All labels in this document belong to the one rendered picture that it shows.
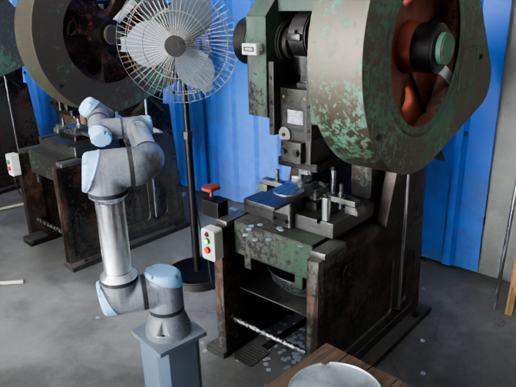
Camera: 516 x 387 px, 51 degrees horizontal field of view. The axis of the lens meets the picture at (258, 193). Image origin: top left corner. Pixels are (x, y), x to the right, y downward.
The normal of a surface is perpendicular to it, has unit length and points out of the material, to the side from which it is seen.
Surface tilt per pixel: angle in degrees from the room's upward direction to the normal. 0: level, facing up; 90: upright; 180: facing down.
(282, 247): 90
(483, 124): 90
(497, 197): 90
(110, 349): 0
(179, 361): 90
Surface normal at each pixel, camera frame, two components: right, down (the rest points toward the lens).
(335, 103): -0.62, 0.53
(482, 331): -0.03, -0.94
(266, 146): -0.66, 0.27
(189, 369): 0.66, 0.25
